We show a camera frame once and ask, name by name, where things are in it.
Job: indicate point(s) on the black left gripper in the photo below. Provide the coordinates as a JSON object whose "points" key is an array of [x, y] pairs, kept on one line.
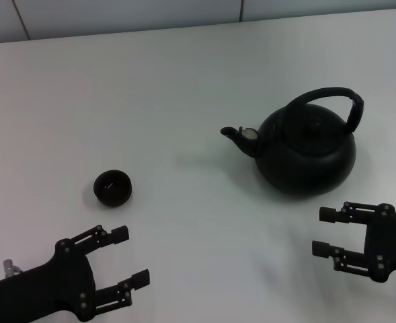
{"points": [[49, 289]]}

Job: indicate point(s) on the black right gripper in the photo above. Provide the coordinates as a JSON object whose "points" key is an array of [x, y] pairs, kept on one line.
{"points": [[389, 245]]}

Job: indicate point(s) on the small dark teacup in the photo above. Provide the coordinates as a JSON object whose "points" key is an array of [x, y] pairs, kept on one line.
{"points": [[113, 188]]}

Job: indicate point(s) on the black round teapot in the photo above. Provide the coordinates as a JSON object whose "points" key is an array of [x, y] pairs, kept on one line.
{"points": [[302, 161]]}

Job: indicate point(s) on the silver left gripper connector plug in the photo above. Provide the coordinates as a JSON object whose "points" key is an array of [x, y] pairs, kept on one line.
{"points": [[10, 267]]}

